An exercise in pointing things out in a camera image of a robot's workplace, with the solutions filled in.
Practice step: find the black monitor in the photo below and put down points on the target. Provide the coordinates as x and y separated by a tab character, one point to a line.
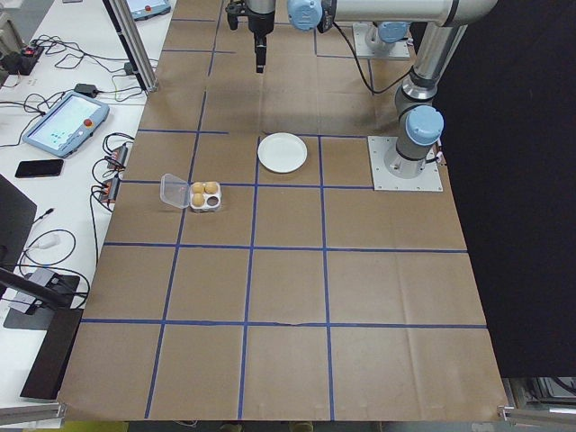
13	216

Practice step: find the black power strip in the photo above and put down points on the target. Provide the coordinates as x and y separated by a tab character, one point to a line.
29	56

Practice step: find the grey usb hub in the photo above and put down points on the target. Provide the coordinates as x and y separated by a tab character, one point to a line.
110	189
119	155

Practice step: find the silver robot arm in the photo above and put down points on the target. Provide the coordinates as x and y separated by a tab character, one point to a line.
429	67
390	31

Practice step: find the grey stand base plate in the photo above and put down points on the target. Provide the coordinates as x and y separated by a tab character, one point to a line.
63	285

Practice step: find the metal frame rack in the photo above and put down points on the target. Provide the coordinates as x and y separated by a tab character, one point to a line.
540	391

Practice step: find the black flat box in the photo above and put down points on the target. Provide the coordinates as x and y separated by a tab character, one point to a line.
49	355

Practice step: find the light blue teach pendant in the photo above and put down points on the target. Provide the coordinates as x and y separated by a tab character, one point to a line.
150	9
63	123

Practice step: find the white round plate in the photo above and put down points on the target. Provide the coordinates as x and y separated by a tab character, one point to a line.
282	152

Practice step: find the black stand pole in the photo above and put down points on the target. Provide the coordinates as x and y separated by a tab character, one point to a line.
27	287

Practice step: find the aluminium upright post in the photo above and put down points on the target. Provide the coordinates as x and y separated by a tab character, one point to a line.
146	72

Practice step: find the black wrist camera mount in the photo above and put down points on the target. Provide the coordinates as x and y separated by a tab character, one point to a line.
231	15

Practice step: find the aluminium profile bar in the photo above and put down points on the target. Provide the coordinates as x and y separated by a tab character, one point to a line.
535	411
31	411

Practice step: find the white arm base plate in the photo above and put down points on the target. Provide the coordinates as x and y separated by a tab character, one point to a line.
396	53
382	180

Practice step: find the black smartphone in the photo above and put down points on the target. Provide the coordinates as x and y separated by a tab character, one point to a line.
39	168

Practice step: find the black frame cover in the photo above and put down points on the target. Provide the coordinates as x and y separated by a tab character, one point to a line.
517	180

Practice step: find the brown egg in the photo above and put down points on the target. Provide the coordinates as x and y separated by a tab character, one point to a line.
197	199
209	187
198	187

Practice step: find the black power adapter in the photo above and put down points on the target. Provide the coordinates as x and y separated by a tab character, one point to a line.
86	89
129	68

